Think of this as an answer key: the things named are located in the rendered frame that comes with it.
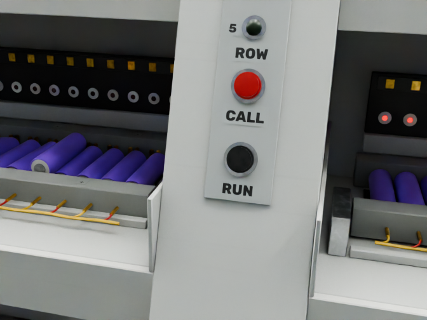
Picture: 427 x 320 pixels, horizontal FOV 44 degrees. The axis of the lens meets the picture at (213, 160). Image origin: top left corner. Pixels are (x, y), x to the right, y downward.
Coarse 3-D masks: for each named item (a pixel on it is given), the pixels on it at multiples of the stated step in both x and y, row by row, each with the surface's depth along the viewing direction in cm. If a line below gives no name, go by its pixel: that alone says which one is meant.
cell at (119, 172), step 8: (136, 152) 46; (128, 160) 44; (136, 160) 45; (144, 160) 46; (112, 168) 43; (120, 168) 43; (128, 168) 43; (136, 168) 45; (104, 176) 41; (112, 176) 41; (120, 176) 42; (128, 176) 43
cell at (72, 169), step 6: (84, 150) 46; (90, 150) 46; (96, 150) 47; (78, 156) 45; (84, 156) 45; (90, 156) 46; (96, 156) 46; (72, 162) 44; (78, 162) 44; (84, 162) 44; (90, 162) 45; (60, 168) 43; (66, 168) 42; (72, 168) 43; (78, 168) 43; (84, 168) 44; (60, 174) 42; (66, 174) 42; (72, 174) 42
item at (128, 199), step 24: (0, 168) 41; (0, 192) 40; (24, 192) 40; (48, 192) 39; (72, 192) 39; (96, 192) 38; (120, 192) 38; (144, 192) 38; (72, 216) 37; (144, 216) 38
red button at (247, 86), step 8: (248, 72) 31; (240, 80) 31; (248, 80) 31; (256, 80) 31; (240, 88) 31; (248, 88) 31; (256, 88) 31; (240, 96) 31; (248, 96) 31; (256, 96) 31
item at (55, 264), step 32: (128, 128) 51; (160, 128) 50; (160, 192) 32; (0, 224) 38; (32, 224) 38; (64, 224) 38; (96, 224) 38; (0, 256) 35; (32, 256) 34; (64, 256) 34; (96, 256) 34; (128, 256) 34; (0, 288) 36; (32, 288) 35; (64, 288) 35; (96, 288) 34; (128, 288) 33
